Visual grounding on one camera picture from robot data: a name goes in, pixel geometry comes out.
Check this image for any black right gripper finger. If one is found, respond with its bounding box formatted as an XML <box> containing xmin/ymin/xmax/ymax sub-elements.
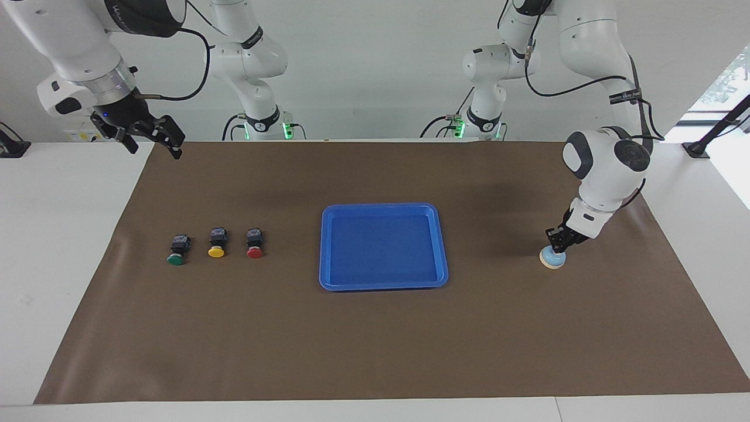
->
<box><xmin>138</xmin><ymin>115</ymin><xmax>183</xmax><ymax>133</ymax></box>
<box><xmin>134</xmin><ymin>130</ymin><xmax>187</xmax><ymax>160</ymax></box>

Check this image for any light blue desk bell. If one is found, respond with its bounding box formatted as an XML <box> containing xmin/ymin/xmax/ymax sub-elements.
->
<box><xmin>540</xmin><ymin>246</ymin><xmax>567</xmax><ymax>270</ymax></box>

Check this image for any green push button switch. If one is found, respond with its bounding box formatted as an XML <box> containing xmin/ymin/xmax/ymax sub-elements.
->
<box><xmin>166</xmin><ymin>234</ymin><xmax>192</xmax><ymax>266</ymax></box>

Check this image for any yellow push button switch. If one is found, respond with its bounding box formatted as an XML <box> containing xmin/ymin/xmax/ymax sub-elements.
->
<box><xmin>208</xmin><ymin>227</ymin><xmax>229</xmax><ymax>258</ymax></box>

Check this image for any blue plastic tray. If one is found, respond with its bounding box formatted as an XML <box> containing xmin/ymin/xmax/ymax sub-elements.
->
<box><xmin>319</xmin><ymin>203</ymin><xmax>449</xmax><ymax>292</ymax></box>

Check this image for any brown table mat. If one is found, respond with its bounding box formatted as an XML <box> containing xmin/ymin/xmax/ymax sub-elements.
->
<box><xmin>33</xmin><ymin>141</ymin><xmax>750</xmax><ymax>405</ymax></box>

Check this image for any white wall socket box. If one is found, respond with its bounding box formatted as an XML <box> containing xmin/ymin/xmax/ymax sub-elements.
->
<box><xmin>63</xmin><ymin>128</ymin><xmax>113</xmax><ymax>143</ymax></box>

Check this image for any black right base cable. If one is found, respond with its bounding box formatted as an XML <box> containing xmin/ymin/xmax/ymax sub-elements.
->
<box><xmin>221</xmin><ymin>113</ymin><xmax>248</xmax><ymax>141</ymax></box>

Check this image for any black base cable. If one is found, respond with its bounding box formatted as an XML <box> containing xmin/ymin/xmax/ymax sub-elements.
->
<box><xmin>221</xmin><ymin>113</ymin><xmax>248</xmax><ymax>141</ymax></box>
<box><xmin>420</xmin><ymin>87</ymin><xmax>476</xmax><ymax>140</ymax></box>

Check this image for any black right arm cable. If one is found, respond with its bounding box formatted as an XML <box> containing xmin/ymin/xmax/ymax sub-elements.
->
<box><xmin>134</xmin><ymin>0</ymin><xmax>213</xmax><ymax>102</ymax></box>

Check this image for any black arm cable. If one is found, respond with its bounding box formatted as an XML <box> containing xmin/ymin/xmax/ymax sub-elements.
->
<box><xmin>497</xmin><ymin>0</ymin><xmax>666</xmax><ymax>194</ymax></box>
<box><xmin>134</xmin><ymin>0</ymin><xmax>213</xmax><ymax>102</ymax></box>

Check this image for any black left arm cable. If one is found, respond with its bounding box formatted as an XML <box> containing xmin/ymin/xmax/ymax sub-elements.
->
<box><xmin>497</xmin><ymin>0</ymin><xmax>666</xmax><ymax>194</ymax></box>

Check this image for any black left base cable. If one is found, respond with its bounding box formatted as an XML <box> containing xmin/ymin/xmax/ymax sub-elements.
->
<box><xmin>420</xmin><ymin>87</ymin><xmax>476</xmax><ymax>140</ymax></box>

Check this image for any black camera stand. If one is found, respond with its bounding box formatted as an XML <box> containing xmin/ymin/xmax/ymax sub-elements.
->
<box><xmin>682</xmin><ymin>94</ymin><xmax>750</xmax><ymax>159</ymax></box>

